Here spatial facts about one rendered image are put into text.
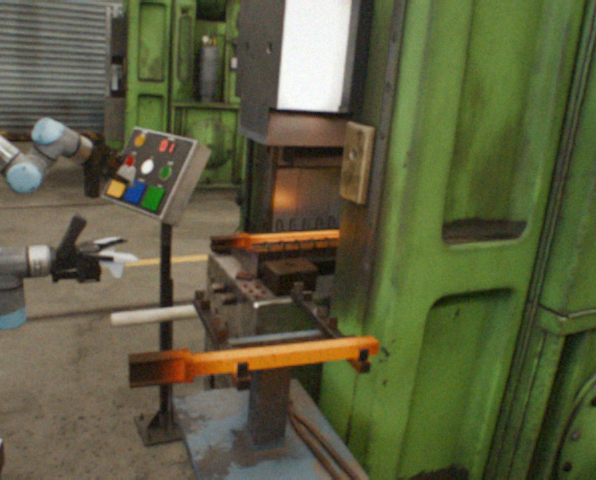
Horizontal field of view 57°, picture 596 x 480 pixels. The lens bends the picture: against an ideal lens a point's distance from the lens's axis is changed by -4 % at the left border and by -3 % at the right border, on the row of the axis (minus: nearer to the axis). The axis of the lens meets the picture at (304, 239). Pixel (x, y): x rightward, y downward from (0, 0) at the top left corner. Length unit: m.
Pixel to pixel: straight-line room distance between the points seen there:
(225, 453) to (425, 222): 0.61
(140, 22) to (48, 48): 3.18
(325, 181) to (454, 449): 0.89
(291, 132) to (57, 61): 7.99
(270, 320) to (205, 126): 5.02
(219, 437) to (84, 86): 8.41
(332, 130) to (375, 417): 0.72
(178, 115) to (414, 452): 5.16
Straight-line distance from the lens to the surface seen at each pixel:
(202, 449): 1.15
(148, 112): 6.35
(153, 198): 1.90
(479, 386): 1.62
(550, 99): 1.41
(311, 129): 1.47
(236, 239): 1.53
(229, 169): 6.50
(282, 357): 0.92
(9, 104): 9.30
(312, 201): 1.82
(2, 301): 1.45
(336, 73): 1.43
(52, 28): 9.27
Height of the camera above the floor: 1.48
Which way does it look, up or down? 18 degrees down
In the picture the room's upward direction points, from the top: 6 degrees clockwise
